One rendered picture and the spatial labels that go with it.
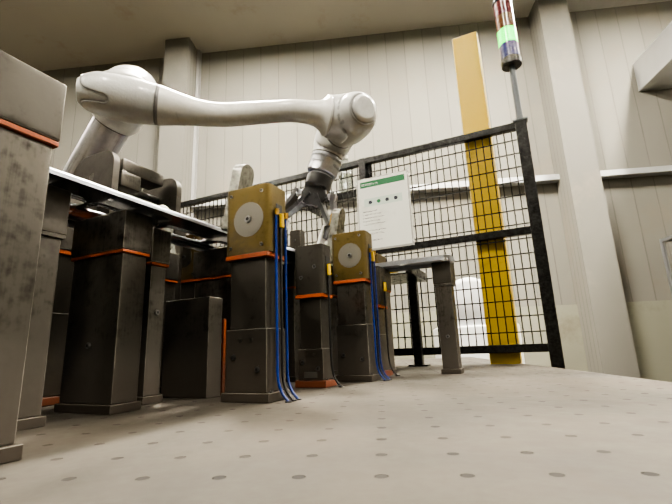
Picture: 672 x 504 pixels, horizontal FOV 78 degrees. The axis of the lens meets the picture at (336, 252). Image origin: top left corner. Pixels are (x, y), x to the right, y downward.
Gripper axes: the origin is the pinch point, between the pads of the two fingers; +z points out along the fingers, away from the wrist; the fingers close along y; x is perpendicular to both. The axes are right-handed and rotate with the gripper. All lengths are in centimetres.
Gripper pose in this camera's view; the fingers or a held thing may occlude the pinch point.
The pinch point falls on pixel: (299, 242)
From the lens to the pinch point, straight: 115.6
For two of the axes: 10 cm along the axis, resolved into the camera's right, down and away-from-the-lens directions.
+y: 8.6, 2.0, -4.7
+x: 4.2, 2.6, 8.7
